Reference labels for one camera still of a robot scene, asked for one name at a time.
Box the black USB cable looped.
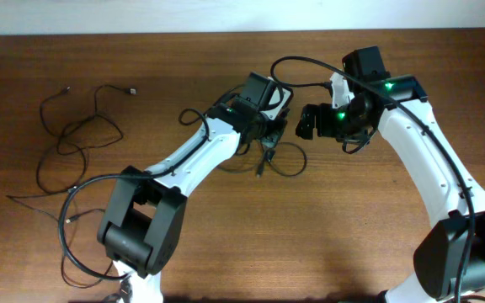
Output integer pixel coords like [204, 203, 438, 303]
[216, 141, 309, 178]

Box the black USB cable short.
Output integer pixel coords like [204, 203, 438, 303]
[6, 191, 115, 290]

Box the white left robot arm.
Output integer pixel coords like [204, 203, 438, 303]
[97, 73, 293, 302]

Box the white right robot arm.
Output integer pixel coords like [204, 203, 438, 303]
[296, 46, 485, 302]

